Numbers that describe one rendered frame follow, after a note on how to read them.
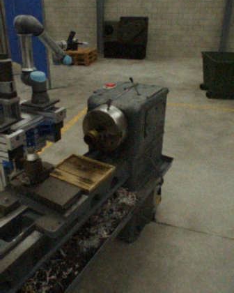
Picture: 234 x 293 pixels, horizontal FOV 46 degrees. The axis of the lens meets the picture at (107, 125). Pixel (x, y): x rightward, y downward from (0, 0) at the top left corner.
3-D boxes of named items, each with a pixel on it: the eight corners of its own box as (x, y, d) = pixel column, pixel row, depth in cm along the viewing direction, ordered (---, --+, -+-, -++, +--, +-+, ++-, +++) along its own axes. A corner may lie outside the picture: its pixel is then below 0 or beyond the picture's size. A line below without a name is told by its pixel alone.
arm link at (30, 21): (35, 12, 197) (75, 58, 232) (28, 12, 204) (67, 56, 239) (26, 24, 195) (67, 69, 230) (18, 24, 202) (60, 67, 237)
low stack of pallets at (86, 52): (76, 58, 1062) (76, 47, 1044) (98, 60, 1042) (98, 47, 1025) (63, 65, 950) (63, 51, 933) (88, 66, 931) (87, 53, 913)
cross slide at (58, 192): (27, 172, 173) (26, 166, 171) (82, 195, 152) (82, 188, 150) (5, 186, 160) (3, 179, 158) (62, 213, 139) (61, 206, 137)
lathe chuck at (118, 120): (86, 136, 213) (92, 99, 197) (121, 154, 201) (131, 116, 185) (79, 140, 206) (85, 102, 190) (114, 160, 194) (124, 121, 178)
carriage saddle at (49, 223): (30, 178, 177) (28, 171, 174) (90, 204, 154) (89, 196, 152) (-11, 205, 153) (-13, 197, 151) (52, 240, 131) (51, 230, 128)
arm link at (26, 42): (28, 88, 223) (20, 15, 201) (19, 85, 233) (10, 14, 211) (42, 86, 230) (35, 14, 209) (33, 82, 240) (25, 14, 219)
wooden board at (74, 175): (72, 157, 202) (72, 152, 201) (115, 171, 185) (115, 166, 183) (43, 176, 179) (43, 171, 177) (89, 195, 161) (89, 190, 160)
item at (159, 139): (119, 192, 306) (120, 118, 271) (159, 207, 283) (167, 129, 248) (87, 225, 259) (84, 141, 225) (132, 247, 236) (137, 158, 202)
